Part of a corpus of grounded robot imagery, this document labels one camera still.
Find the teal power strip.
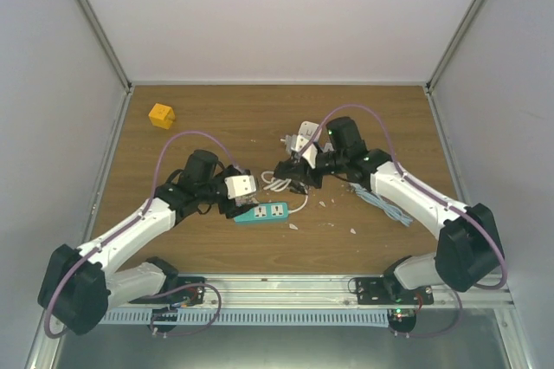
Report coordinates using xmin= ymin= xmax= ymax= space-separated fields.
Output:
xmin=234 ymin=202 xmax=289 ymax=224

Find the yellow cube socket adapter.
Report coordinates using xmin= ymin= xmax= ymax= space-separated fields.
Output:
xmin=148 ymin=103 xmax=176 ymax=130

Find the white cube adapter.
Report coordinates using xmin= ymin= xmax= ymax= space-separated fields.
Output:
xmin=298 ymin=120 xmax=321 ymax=142

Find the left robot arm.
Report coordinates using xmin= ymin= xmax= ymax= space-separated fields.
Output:
xmin=37 ymin=150 xmax=258 ymax=339

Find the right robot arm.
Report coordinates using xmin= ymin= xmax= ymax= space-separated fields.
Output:
xmin=274 ymin=117 xmax=504 ymax=304

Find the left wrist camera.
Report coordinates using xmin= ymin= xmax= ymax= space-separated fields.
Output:
xmin=224 ymin=174 xmax=257 ymax=199

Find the white power strip cable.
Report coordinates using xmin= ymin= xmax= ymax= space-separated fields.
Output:
xmin=261 ymin=171 xmax=310 ymax=215

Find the aluminium rail frame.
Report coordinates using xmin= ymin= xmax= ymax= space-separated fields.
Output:
xmin=23 ymin=0 xmax=533 ymax=369

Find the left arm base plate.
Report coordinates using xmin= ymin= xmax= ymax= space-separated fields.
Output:
xmin=130 ymin=275 xmax=206 ymax=307

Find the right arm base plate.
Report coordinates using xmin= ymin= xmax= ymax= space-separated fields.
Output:
xmin=347 ymin=276 xmax=435 ymax=307

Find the slotted cable duct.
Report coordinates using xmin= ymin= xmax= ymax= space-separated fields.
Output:
xmin=101 ymin=308 xmax=389 ymax=328

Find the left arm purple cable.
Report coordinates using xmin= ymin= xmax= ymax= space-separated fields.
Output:
xmin=44 ymin=130 xmax=250 ymax=340

